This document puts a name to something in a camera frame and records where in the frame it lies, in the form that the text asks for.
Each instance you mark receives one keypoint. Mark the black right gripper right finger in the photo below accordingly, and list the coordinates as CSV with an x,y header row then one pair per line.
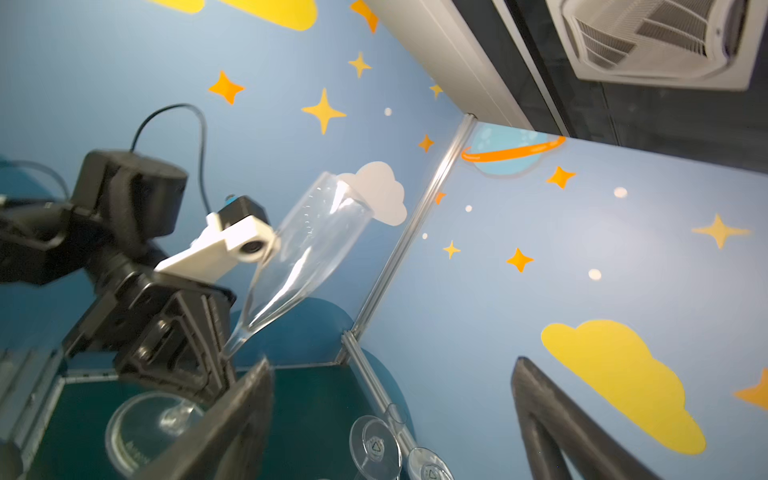
x,y
554,430

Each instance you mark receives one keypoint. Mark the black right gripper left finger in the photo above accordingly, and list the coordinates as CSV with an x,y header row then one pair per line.
x,y
230,440

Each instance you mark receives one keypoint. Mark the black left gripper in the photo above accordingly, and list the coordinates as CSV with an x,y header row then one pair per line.
x,y
162,329

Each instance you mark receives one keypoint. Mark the clear wine glass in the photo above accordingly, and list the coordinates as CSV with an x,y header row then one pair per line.
x,y
424,464
314,238
374,444

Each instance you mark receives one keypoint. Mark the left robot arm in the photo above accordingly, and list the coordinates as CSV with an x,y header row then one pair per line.
x,y
122,203

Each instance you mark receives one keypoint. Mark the ceiling air vent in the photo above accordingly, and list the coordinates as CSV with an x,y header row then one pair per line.
x,y
687,44

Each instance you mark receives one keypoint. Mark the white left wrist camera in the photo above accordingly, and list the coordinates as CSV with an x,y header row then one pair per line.
x,y
238,233

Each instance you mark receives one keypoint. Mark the aluminium back frame rail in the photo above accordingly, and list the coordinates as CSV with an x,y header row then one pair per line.
x,y
378,390

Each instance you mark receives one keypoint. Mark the aluminium left frame post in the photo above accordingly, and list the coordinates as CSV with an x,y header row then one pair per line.
x,y
374,261

